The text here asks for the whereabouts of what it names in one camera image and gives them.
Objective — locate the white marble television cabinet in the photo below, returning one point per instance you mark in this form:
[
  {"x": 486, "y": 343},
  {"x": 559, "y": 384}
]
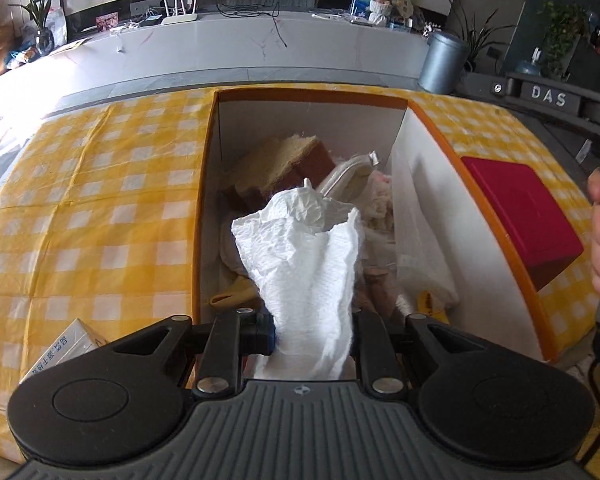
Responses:
[{"x": 205, "y": 55}]

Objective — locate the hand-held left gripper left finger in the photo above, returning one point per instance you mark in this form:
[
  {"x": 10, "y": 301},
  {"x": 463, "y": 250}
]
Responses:
[{"x": 266, "y": 335}]

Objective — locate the blue water bottle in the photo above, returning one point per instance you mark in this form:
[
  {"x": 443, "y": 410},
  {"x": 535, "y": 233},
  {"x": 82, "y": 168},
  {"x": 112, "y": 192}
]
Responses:
[{"x": 529, "y": 65}]

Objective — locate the pink fluffy cloth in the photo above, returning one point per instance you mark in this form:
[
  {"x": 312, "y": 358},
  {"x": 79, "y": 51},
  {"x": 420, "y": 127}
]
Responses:
[{"x": 380, "y": 195}]

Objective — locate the yellow checked tablecloth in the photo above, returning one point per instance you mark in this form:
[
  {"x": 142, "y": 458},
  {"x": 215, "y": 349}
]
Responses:
[{"x": 105, "y": 200}]

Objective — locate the pink photo card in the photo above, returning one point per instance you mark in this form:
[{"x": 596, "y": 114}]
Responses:
[{"x": 107, "y": 22}]

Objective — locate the grey metal trash can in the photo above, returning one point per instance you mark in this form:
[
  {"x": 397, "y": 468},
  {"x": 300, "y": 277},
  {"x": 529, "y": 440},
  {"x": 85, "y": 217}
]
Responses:
[{"x": 442, "y": 62}]

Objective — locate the clear plastic container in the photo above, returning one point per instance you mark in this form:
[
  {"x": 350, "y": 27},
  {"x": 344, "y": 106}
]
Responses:
[{"x": 347, "y": 172}]

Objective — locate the green plant in glass vase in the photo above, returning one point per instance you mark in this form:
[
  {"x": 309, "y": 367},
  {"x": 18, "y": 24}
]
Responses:
[{"x": 40, "y": 15}]

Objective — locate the blue snack bag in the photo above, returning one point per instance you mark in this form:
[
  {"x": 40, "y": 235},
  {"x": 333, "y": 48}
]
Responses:
[{"x": 21, "y": 56}]

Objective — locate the red box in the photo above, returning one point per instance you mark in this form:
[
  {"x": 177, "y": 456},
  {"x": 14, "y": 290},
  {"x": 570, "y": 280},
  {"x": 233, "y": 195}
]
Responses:
[{"x": 522, "y": 215}]

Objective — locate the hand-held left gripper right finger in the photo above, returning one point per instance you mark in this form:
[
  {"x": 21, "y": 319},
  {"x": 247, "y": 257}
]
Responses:
[{"x": 367, "y": 340}]

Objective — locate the long-leaf potted plant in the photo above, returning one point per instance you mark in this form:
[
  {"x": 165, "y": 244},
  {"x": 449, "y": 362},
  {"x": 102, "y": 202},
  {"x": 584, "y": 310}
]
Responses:
[{"x": 475, "y": 35}]

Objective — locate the orange-rimmed white cardboard box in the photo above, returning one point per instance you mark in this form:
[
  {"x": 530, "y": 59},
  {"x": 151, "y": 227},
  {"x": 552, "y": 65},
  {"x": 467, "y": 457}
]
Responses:
[{"x": 460, "y": 240}]

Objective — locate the brown fabric piece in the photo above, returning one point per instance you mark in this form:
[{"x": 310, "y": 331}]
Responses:
[{"x": 380, "y": 287}]

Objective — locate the white blue printed carton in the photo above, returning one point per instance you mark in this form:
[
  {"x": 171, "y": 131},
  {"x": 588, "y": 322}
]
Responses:
[{"x": 65, "y": 350}]

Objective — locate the white paper towel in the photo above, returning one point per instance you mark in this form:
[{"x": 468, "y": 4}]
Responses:
[{"x": 305, "y": 270}]

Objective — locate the yellow paper sheet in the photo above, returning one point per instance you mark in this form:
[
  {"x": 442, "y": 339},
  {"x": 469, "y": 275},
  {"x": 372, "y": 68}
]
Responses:
[{"x": 70, "y": 46}]

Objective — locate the green blue picture board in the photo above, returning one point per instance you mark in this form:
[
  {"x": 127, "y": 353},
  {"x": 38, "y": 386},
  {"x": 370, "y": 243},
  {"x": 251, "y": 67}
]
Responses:
[{"x": 362, "y": 0}]

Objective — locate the leafy green potted plant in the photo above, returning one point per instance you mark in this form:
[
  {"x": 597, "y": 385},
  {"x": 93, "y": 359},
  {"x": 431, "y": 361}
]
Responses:
[{"x": 562, "y": 35}]

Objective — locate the yellow brown sponge block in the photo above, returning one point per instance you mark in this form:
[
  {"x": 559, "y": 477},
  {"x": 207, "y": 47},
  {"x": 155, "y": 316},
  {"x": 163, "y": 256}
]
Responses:
[{"x": 280, "y": 162}]

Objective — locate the yellow rubber glove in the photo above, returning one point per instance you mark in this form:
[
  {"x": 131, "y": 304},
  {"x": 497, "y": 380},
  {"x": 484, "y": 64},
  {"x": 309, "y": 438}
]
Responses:
[{"x": 235, "y": 296}]

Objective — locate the white router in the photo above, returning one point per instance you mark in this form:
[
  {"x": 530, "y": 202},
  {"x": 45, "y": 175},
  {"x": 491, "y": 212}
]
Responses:
[{"x": 180, "y": 19}]

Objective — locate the brown teddy bear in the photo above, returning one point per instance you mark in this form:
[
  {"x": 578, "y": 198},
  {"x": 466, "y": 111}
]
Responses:
[{"x": 381, "y": 2}]

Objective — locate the black picture frame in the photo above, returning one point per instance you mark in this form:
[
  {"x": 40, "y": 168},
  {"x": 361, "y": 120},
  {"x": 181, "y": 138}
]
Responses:
[{"x": 57, "y": 5}]

